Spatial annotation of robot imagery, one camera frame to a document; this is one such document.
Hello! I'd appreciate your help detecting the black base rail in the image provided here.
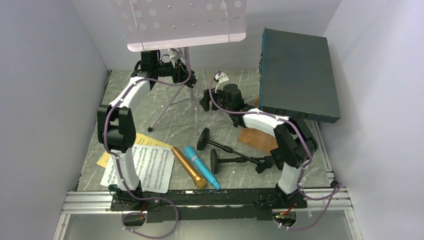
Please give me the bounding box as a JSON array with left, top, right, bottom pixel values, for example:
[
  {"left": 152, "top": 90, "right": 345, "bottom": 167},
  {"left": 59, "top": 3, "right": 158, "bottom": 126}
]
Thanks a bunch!
[{"left": 109, "top": 188, "right": 308, "bottom": 223}]

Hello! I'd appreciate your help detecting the dark teal tilted board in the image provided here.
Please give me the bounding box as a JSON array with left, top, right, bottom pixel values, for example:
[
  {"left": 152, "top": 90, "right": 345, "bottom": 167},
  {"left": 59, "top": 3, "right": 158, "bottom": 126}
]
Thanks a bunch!
[{"left": 258, "top": 28, "right": 341, "bottom": 124}]

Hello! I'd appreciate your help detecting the blue microphone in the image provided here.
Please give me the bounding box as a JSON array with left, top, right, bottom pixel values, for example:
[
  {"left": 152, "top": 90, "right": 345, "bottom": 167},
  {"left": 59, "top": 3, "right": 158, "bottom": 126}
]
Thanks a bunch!
[{"left": 184, "top": 146, "right": 221, "bottom": 190}]

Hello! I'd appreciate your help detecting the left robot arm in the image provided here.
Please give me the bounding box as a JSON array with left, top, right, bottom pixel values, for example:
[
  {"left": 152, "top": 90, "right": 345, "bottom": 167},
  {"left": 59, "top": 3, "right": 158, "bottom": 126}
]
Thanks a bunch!
[{"left": 97, "top": 47, "right": 197, "bottom": 210}]

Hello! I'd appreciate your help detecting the black microphone stand upper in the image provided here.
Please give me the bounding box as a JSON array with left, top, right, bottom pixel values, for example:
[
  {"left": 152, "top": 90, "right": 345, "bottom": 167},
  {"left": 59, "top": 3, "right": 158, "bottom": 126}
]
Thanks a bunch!
[{"left": 196, "top": 127, "right": 275, "bottom": 165}]

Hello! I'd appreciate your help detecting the gold microphone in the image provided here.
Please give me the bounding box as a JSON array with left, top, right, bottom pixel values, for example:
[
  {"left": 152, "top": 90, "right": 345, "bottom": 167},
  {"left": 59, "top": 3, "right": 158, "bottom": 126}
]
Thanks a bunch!
[{"left": 171, "top": 146, "right": 208, "bottom": 189}]

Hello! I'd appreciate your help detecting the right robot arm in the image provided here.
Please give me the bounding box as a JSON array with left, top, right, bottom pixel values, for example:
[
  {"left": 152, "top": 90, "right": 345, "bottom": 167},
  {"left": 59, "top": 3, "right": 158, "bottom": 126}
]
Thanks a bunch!
[{"left": 199, "top": 83, "right": 318, "bottom": 208}]

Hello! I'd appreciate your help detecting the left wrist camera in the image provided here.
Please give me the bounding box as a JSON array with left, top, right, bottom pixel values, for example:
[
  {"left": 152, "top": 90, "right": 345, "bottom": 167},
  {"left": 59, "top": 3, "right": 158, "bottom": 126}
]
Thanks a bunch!
[{"left": 168, "top": 48, "right": 184, "bottom": 67}]

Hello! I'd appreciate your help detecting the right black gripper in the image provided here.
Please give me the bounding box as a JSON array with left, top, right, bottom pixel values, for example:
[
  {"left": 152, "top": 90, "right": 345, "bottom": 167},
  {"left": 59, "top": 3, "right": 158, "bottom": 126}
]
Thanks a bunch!
[{"left": 199, "top": 87, "right": 233, "bottom": 113}]

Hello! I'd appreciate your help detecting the yellow paper sheet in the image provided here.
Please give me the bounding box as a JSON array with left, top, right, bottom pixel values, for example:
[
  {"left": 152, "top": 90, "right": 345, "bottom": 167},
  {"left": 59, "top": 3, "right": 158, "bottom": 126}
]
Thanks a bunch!
[{"left": 96, "top": 133, "right": 172, "bottom": 168}]

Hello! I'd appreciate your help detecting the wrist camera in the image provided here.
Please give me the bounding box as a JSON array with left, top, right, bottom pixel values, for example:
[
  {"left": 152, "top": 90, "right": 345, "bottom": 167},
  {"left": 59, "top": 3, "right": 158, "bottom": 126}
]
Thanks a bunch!
[
  {"left": 168, "top": 48, "right": 184, "bottom": 67},
  {"left": 212, "top": 72, "right": 230, "bottom": 93}
]

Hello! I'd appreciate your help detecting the black microphone stand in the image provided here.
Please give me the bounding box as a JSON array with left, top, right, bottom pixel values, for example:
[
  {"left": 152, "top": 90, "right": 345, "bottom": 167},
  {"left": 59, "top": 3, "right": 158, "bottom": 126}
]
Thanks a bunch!
[
  {"left": 196, "top": 127, "right": 275, "bottom": 165},
  {"left": 210, "top": 149, "right": 275, "bottom": 174}
]

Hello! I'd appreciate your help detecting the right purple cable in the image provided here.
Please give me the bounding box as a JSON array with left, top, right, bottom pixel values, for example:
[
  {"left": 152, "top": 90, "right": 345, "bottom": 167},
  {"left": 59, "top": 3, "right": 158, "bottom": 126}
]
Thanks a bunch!
[{"left": 209, "top": 69, "right": 343, "bottom": 232}]

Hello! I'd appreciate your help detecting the lilac music stand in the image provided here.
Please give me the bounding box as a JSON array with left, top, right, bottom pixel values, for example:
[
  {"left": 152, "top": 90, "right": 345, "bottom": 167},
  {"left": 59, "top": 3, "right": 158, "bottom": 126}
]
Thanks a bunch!
[{"left": 110, "top": 0, "right": 248, "bottom": 133}]

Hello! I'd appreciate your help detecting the black microphone stand lower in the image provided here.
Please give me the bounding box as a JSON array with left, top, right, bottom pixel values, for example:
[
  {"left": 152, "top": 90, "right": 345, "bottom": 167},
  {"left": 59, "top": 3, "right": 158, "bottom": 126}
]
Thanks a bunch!
[{"left": 210, "top": 149, "right": 275, "bottom": 174}]

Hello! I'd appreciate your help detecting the white sheet music page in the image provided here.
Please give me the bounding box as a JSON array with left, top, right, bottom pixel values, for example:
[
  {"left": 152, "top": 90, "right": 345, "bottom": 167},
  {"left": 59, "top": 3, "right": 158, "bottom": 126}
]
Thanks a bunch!
[{"left": 100, "top": 144, "right": 175, "bottom": 194}]

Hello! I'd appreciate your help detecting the wooden base board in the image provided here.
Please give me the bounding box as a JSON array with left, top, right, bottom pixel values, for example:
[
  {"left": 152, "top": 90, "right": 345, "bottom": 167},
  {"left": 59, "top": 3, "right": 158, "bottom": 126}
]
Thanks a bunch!
[{"left": 237, "top": 128, "right": 278, "bottom": 155}]

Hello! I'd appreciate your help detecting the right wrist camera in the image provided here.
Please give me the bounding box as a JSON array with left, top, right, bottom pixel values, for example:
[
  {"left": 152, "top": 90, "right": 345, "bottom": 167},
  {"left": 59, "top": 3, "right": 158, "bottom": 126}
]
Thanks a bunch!
[{"left": 212, "top": 72, "right": 230, "bottom": 93}]

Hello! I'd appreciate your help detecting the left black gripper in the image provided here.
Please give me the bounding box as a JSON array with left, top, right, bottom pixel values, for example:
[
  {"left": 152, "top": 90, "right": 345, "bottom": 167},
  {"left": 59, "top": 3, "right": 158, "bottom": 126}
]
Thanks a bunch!
[{"left": 155, "top": 59, "right": 197, "bottom": 85}]

